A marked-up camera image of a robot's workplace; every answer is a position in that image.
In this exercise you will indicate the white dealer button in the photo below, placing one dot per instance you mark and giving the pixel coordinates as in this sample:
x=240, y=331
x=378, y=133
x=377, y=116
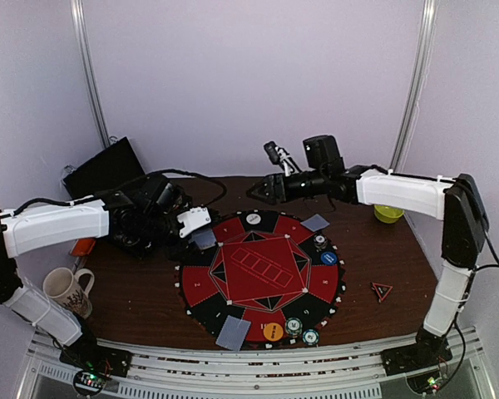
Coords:
x=253, y=218

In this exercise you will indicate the left aluminium frame post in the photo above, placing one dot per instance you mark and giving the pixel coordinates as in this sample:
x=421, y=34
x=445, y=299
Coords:
x=79, y=25

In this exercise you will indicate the yellow green plastic bowl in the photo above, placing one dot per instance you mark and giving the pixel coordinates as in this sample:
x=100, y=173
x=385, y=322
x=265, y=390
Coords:
x=387, y=215

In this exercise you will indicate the white floral ceramic mug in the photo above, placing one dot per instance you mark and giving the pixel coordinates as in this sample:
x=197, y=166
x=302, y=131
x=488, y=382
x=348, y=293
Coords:
x=70, y=290

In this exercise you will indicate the grey playing card deck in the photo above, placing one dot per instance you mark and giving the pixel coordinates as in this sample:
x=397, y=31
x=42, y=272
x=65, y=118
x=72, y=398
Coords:
x=203, y=239

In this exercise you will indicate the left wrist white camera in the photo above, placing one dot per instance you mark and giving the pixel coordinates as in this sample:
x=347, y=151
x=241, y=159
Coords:
x=192, y=219

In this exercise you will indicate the orange big blind button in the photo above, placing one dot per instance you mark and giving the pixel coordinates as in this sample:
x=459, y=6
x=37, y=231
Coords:
x=273, y=332

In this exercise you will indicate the green white poker chip stack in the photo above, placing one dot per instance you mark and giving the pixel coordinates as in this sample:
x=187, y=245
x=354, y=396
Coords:
x=293, y=326

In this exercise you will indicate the round red black poker mat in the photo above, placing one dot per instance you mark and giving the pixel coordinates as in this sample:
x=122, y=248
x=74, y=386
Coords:
x=262, y=273

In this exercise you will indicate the aluminium front rail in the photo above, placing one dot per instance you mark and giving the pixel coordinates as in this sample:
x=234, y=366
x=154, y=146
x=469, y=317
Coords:
x=343, y=371

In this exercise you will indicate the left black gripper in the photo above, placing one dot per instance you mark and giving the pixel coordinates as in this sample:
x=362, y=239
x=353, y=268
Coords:
x=181, y=249

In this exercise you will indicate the black poker chip case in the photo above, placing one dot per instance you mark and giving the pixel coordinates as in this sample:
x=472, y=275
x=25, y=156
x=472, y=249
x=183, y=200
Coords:
x=117, y=175

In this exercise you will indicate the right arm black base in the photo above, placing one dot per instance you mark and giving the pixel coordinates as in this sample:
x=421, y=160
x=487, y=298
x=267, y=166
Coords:
x=416, y=358

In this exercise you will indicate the teal white poker chip stack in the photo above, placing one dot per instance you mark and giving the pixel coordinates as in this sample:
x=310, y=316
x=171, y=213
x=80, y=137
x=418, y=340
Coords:
x=310, y=337

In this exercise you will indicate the red black triangular token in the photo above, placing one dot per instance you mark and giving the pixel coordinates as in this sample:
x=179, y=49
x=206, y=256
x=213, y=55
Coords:
x=381, y=290

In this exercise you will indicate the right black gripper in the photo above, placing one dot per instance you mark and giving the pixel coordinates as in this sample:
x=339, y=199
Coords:
x=278, y=188

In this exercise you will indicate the dealt blue-backed card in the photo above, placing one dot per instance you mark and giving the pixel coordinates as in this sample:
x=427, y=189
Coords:
x=233, y=333
x=315, y=223

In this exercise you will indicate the wrist white camera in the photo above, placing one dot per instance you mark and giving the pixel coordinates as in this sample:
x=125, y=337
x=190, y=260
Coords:
x=281, y=157
x=192, y=219

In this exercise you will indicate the black white poker chip stack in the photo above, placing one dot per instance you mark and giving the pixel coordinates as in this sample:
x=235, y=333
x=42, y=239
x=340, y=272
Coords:
x=320, y=241

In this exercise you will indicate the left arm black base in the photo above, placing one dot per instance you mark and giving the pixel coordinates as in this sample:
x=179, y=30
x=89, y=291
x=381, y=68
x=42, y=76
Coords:
x=98, y=360

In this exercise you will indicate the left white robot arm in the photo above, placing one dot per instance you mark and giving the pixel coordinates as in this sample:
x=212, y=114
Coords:
x=36, y=225

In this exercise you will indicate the blue small blind button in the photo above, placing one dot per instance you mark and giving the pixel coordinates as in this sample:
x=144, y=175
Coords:
x=329, y=258

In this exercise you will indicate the orange plastic cup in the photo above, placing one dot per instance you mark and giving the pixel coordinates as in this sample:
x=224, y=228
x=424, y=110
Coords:
x=83, y=247

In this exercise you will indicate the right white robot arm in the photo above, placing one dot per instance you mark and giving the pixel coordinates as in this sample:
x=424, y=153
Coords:
x=455, y=202

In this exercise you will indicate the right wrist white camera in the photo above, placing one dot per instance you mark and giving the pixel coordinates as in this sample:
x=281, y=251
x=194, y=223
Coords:
x=281, y=157

